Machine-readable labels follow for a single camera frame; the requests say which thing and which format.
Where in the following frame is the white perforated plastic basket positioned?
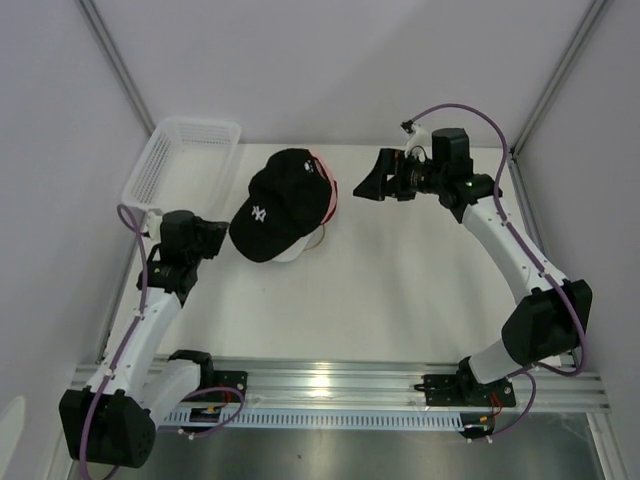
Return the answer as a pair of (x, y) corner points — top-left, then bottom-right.
(121, 117), (242, 219)

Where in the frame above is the white slotted cable duct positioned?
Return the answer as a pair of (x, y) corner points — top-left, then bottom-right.
(162, 407), (463, 432)

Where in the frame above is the white NY cap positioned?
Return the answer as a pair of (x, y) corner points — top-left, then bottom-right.
(272, 231), (314, 263)

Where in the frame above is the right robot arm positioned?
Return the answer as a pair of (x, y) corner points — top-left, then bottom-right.
(353, 123), (593, 404)

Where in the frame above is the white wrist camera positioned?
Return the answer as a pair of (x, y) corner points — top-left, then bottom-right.
(142, 209), (163, 241)
(401, 120), (430, 157)

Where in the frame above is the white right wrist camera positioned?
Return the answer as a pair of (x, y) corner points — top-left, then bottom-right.
(401, 120), (430, 157)

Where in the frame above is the aluminium frame post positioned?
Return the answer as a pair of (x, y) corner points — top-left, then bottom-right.
(74, 0), (156, 136)
(513, 0), (614, 151)

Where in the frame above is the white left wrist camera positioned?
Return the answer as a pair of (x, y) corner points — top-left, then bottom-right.
(142, 209), (163, 241)

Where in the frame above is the pink cap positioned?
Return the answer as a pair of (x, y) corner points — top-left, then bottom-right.
(310, 154), (340, 224)

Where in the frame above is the black cap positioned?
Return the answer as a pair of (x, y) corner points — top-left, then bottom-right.
(229, 148), (338, 263)

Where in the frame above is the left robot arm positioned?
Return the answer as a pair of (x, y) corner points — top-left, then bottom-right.
(59, 205), (229, 468)

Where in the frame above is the right aluminium frame post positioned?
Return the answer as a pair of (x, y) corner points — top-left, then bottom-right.
(513, 0), (614, 151)

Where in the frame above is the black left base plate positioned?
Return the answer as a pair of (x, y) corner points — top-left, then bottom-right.
(197, 370), (248, 403)

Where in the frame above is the aluminium mounting rail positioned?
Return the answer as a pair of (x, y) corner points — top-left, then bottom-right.
(64, 358), (612, 413)

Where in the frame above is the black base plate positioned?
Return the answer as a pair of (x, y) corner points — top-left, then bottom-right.
(413, 373), (516, 408)
(197, 370), (248, 403)

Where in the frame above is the left aluminium frame post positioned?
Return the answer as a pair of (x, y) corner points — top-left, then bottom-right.
(74, 0), (156, 136)

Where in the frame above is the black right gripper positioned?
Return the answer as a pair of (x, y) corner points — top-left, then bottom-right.
(353, 148), (446, 202)

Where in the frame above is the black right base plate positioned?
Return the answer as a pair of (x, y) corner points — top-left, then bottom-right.
(413, 373), (516, 408)

